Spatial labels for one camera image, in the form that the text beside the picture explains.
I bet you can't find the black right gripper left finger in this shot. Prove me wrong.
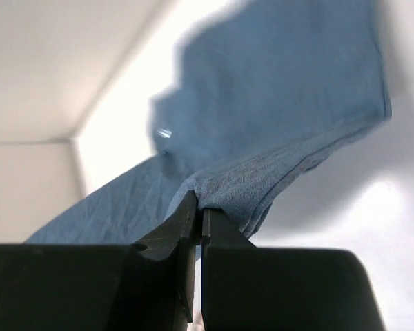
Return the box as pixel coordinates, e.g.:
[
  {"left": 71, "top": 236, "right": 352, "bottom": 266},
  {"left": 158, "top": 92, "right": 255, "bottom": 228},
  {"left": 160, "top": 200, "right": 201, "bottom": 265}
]
[{"left": 0, "top": 192, "right": 197, "bottom": 330}]

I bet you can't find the blue cloth placemat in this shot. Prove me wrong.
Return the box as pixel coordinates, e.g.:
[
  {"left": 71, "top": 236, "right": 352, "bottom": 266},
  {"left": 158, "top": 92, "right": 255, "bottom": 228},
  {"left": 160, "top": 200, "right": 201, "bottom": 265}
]
[{"left": 28, "top": 1, "right": 391, "bottom": 244}]

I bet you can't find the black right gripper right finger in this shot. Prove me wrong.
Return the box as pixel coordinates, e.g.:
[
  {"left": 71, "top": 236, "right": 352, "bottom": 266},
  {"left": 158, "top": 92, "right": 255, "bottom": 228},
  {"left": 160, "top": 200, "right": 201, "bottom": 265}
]
[{"left": 201, "top": 209, "right": 384, "bottom": 331}]

